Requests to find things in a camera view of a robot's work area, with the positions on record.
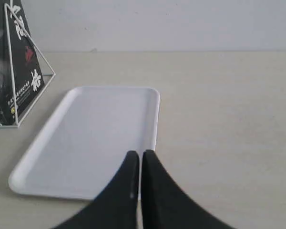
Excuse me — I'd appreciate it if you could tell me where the white wire book rack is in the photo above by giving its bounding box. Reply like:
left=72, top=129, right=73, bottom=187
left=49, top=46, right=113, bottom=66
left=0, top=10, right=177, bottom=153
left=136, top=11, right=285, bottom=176
left=0, top=0, right=56, bottom=129

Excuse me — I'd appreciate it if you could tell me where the black book white calligraphy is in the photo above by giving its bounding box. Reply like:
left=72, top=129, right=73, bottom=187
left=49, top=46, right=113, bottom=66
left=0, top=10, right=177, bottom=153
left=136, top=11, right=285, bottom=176
left=0, top=0, right=45, bottom=125

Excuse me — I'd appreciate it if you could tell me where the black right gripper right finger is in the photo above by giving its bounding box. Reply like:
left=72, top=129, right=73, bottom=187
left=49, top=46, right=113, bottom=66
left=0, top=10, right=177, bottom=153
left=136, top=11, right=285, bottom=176
left=141, top=150, right=232, bottom=229

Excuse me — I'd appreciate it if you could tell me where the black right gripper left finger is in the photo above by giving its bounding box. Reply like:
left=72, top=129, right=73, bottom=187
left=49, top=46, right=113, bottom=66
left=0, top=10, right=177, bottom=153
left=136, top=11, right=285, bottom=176
left=55, top=151, right=140, bottom=229

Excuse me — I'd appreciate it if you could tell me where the white rectangular plastic tray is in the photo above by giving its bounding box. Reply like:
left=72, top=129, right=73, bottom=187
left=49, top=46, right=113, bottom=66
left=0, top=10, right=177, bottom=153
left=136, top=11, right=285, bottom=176
left=8, top=86, right=160, bottom=200

